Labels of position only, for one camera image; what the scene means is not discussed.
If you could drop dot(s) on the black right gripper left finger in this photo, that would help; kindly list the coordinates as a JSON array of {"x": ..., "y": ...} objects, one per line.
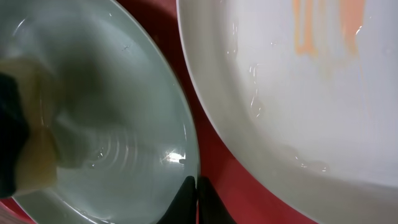
[{"x": 183, "y": 208}]

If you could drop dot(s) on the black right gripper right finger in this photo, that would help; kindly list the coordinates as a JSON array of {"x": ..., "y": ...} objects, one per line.
[{"x": 210, "y": 207}]

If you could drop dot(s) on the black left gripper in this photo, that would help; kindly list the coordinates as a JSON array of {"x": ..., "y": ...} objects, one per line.
[{"x": 14, "y": 133}]

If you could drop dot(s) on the yellow green sponge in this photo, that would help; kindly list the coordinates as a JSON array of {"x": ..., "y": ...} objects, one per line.
[{"x": 39, "y": 92}]

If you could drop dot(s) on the light green plate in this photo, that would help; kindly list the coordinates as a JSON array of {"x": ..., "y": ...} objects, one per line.
[{"x": 125, "y": 134}]

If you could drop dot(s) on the white plate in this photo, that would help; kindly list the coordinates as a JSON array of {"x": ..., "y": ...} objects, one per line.
[{"x": 304, "y": 95}]

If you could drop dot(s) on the red plastic tray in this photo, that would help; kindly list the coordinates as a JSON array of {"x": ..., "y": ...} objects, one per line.
[{"x": 246, "y": 199}]

